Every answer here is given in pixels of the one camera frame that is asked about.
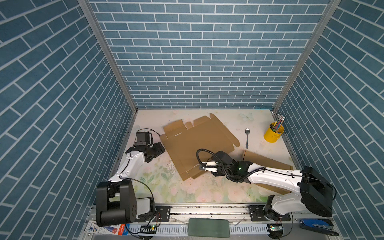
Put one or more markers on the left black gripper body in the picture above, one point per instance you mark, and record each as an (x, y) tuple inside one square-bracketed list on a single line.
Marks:
[(154, 150)]

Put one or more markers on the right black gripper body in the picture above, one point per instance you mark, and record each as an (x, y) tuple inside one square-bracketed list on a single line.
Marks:
[(219, 172)]

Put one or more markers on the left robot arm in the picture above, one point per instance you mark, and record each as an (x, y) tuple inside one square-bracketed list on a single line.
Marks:
[(116, 202)]

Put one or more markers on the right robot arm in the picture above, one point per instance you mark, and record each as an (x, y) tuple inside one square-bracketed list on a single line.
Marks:
[(307, 189)]

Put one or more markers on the metal spoon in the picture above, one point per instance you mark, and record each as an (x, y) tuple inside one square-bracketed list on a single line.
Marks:
[(247, 132)]

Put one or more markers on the yellow pencil cup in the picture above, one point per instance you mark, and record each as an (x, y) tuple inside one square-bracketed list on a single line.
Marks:
[(270, 136)]

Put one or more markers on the green rectangular pad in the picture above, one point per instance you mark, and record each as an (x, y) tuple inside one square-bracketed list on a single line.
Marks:
[(208, 228)]

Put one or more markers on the coloured pencils bundle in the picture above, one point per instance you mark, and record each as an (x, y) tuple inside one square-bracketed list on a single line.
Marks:
[(276, 126)]

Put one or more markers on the white printed package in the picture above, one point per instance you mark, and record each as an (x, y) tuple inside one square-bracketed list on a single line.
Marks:
[(117, 230)]

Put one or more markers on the blue black pliers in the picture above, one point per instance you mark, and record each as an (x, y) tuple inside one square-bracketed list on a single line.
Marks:
[(321, 226)]

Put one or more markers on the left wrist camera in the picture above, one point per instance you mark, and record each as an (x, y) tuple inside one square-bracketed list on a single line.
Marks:
[(144, 139)]

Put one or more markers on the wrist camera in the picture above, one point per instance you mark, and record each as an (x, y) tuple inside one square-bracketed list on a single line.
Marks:
[(144, 139), (209, 166)]

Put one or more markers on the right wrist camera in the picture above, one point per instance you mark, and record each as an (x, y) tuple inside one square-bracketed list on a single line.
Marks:
[(209, 166)]

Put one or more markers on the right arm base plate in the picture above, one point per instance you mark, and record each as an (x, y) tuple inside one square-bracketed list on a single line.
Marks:
[(258, 214)]

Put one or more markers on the aluminium front rail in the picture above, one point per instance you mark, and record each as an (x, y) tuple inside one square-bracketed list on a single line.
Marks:
[(241, 226)]

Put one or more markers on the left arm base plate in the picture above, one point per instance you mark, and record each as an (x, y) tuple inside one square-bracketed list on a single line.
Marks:
[(162, 212)]

